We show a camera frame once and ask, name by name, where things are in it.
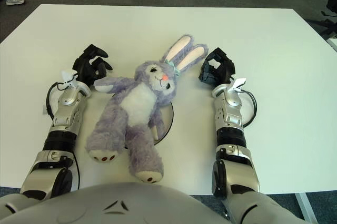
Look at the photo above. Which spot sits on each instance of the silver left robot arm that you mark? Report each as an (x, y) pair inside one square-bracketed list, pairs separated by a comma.
[(65, 111)]

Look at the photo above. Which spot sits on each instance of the white table leg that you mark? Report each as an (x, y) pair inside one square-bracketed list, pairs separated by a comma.
[(306, 208)]

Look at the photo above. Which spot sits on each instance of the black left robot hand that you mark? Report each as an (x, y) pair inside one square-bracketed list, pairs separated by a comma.
[(84, 69)]

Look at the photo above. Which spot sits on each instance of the silver robot torso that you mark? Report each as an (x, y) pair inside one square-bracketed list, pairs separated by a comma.
[(131, 208)]

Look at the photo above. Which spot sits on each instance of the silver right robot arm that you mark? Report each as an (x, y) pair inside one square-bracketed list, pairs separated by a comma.
[(231, 113)]

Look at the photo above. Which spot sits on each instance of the white sneaker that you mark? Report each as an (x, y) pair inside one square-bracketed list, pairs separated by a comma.
[(15, 0)]

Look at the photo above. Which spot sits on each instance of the black equipment stand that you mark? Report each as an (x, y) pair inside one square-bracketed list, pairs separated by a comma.
[(331, 0)]

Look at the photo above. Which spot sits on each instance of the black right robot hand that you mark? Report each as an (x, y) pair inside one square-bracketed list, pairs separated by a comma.
[(223, 71)]

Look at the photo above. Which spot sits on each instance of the purple plush bunny doll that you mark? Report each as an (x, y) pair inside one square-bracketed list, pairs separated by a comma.
[(137, 103)]

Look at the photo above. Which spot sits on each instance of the white plate with black rim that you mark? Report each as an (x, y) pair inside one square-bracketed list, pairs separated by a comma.
[(167, 118)]

